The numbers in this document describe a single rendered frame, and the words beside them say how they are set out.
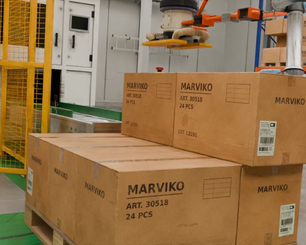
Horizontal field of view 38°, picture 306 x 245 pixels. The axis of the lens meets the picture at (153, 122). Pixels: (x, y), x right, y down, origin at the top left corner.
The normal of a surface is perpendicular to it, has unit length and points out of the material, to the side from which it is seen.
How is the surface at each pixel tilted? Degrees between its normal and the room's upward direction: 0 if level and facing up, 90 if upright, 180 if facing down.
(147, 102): 90
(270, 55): 92
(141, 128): 90
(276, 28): 92
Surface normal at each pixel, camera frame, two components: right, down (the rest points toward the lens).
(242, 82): -0.85, -0.01
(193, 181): 0.51, 0.09
